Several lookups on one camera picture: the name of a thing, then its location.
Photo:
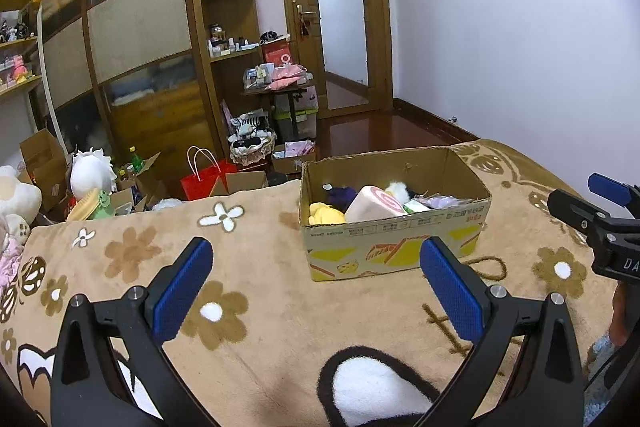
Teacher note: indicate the white fluffy plush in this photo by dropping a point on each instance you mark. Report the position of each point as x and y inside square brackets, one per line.
[398, 189]

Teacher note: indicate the pink cloth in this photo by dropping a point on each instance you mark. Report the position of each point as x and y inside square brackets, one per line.
[7, 263]

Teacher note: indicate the blue fuzzy clothing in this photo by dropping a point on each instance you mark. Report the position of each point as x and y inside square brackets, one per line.
[600, 349]

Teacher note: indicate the yellow plush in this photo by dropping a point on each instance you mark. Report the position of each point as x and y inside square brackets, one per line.
[326, 213]

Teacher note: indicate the printed cardboard box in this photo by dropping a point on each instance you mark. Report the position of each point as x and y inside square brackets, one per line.
[350, 252]

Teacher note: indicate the person's right hand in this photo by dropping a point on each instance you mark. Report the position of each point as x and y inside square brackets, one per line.
[622, 314]

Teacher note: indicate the flat brown cardboard box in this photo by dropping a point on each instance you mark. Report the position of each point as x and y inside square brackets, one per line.
[245, 183]

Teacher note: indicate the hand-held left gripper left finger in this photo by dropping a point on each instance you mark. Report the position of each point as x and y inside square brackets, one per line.
[182, 292]

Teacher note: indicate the open brown cardboard box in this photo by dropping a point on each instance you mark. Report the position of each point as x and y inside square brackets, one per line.
[42, 162]

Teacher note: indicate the purple plush ball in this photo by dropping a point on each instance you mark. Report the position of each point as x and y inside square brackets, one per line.
[341, 197]

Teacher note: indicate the tan flower printed blanket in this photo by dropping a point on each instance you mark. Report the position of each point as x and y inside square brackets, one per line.
[280, 307]

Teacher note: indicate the wooden wardrobe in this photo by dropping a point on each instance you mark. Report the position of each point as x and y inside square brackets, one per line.
[140, 22]

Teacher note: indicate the white bookshelf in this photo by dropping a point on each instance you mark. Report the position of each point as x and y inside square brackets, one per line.
[22, 82]

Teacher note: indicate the red box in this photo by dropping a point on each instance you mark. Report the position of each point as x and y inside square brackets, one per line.
[276, 53]

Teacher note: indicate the white storage bin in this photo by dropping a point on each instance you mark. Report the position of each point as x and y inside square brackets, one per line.
[304, 109]

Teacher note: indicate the small wooden table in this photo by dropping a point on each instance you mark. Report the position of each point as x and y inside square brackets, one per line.
[277, 91]

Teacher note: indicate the white-haired plush doll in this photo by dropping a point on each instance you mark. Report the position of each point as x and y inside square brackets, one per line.
[90, 172]

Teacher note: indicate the pink cloth bag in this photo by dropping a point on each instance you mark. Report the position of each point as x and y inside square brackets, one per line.
[287, 75]

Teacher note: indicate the red paper bag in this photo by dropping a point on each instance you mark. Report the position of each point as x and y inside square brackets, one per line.
[205, 187]

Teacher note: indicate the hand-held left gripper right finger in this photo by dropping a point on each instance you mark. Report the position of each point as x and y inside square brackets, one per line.
[450, 292]

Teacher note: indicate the cardboard box with bottles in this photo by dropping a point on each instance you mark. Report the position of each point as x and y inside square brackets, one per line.
[147, 187]

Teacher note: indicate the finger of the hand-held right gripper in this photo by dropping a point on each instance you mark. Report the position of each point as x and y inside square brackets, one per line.
[575, 209]
[610, 189]

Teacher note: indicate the green tissue pack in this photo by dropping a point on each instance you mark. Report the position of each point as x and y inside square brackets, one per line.
[417, 206]

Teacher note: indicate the small cardboard box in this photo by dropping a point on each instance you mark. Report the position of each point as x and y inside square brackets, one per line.
[292, 157]

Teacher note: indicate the pink toy figure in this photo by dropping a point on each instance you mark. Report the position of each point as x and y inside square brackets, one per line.
[19, 68]

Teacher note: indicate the pink swirl roll plush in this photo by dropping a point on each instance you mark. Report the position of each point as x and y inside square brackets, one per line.
[375, 204]

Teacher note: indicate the green frog plush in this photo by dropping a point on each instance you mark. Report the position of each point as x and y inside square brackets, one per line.
[95, 204]

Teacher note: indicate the lace-trimmed basket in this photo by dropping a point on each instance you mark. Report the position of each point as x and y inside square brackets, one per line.
[250, 149]

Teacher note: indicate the green glass bottle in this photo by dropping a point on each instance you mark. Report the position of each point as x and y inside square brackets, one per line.
[134, 159]

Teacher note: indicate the clear plastic bag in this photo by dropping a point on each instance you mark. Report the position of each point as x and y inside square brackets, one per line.
[447, 202]

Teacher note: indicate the beige plush bear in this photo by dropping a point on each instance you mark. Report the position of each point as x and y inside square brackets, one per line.
[15, 202]

